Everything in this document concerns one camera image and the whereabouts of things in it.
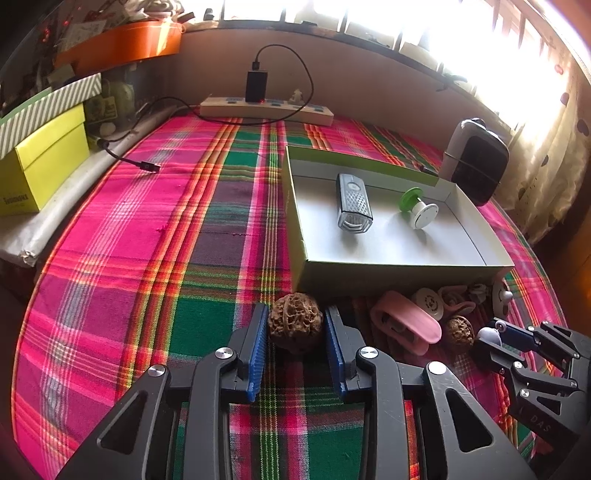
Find black bike light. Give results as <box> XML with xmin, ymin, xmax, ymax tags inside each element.
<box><xmin>336</xmin><ymin>173</ymin><xmax>374</xmax><ymax>233</ymax></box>

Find white smiley knob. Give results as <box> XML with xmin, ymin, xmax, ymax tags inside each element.
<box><xmin>492</xmin><ymin>281</ymin><xmax>514</xmax><ymax>315</ymax></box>

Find orange box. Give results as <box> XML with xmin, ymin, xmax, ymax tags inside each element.
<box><xmin>54</xmin><ymin>21</ymin><xmax>183</xmax><ymax>75</ymax></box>

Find crumpled white papers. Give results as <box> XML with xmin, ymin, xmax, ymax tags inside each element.
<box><xmin>115</xmin><ymin>0</ymin><xmax>195</xmax><ymax>28</ymax></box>

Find black charger cable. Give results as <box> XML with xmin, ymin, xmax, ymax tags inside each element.
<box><xmin>198</xmin><ymin>45</ymin><xmax>315</xmax><ymax>125</ymax></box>

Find white round bottle cap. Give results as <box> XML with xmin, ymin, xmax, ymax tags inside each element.
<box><xmin>412</xmin><ymin>288</ymin><xmax>445</xmax><ymax>322</ymax></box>

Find black plug cable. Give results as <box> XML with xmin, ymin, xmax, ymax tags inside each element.
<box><xmin>99</xmin><ymin>97</ymin><xmax>204</xmax><ymax>174</ymax></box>

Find beige power strip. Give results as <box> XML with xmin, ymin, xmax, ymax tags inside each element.
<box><xmin>199</xmin><ymin>96</ymin><xmax>334</xmax><ymax>127</ymax></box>

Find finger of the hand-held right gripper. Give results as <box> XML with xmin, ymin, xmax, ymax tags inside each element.
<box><xmin>473</xmin><ymin>339</ymin><xmax>583</xmax><ymax>402</ymax></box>
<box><xmin>494</xmin><ymin>318</ymin><xmax>591</xmax><ymax>370</ymax></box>

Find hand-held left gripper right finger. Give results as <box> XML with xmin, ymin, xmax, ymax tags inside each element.
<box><xmin>325</xmin><ymin>305</ymin><xmax>536</xmax><ymax>480</ymax></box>

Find green cardboard box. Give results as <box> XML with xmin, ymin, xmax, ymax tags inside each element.
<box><xmin>281</xmin><ymin>145</ymin><xmax>515</xmax><ymax>298</ymax></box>

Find white black space heater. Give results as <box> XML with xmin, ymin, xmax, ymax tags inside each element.
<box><xmin>438</xmin><ymin>119</ymin><xmax>510</xmax><ymax>207</ymax></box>

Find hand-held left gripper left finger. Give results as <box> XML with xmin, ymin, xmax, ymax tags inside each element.
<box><xmin>58</xmin><ymin>304</ymin><xmax>269</xmax><ymax>480</ymax></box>

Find yellow cardboard box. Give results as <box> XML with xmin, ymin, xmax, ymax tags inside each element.
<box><xmin>0</xmin><ymin>104</ymin><xmax>90</xmax><ymax>217</ymax></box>

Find striped cardboard box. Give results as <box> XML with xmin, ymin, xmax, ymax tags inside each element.
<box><xmin>0</xmin><ymin>73</ymin><xmax>102</xmax><ymax>160</ymax></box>

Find green printed package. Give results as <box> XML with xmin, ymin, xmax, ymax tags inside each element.
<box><xmin>85</xmin><ymin>78</ymin><xmax>136</xmax><ymax>139</ymax></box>

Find beige rubber loop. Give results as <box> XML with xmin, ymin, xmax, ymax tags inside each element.
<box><xmin>438</xmin><ymin>285</ymin><xmax>476</xmax><ymax>315</ymax></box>

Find small grey round knob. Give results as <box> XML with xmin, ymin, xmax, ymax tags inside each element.
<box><xmin>477</xmin><ymin>323</ymin><xmax>505</xmax><ymax>348</ymax></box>

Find pink plastic clip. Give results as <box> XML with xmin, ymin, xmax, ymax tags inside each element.
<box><xmin>369</xmin><ymin>291</ymin><xmax>442</xmax><ymax>356</ymax></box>

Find brown walnut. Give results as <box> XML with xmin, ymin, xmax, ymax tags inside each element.
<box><xmin>268</xmin><ymin>294</ymin><xmax>324</xmax><ymax>355</ymax></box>
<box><xmin>443</xmin><ymin>316</ymin><xmax>475</xmax><ymax>356</ymax></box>

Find green white suction knob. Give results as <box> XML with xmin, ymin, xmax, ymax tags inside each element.
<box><xmin>400</xmin><ymin>187</ymin><xmax>438</xmax><ymax>230</ymax></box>

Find black charger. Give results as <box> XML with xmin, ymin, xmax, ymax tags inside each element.
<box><xmin>245</xmin><ymin>70</ymin><xmax>269</xmax><ymax>103</ymax></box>

